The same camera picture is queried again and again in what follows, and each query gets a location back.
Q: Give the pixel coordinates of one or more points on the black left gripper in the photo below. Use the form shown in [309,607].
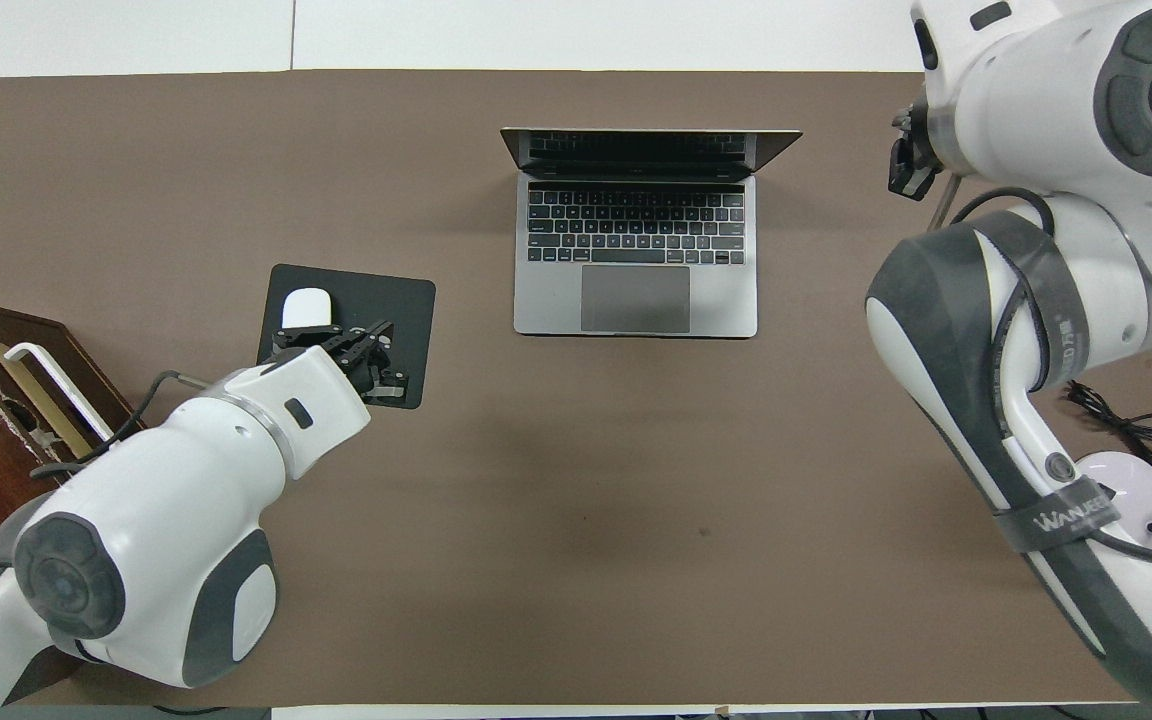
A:
[346,352]

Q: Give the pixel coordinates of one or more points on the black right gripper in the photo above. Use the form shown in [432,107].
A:
[911,135]

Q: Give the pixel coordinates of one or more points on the grey apple laptop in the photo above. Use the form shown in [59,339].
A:
[636,300]

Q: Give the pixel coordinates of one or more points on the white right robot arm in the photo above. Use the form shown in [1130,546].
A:
[1036,100]

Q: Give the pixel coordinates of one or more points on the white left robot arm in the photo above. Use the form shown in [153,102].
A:
[136,520]

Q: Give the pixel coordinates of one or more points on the black mouse pad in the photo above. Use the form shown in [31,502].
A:
[401,300]

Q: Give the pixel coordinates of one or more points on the white computer mouse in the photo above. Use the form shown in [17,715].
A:
[306,308]

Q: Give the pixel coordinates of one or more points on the brown table mat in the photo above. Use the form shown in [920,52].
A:
[636,500]

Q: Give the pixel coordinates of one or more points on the white desk lamp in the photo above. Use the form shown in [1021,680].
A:
[1136,490]

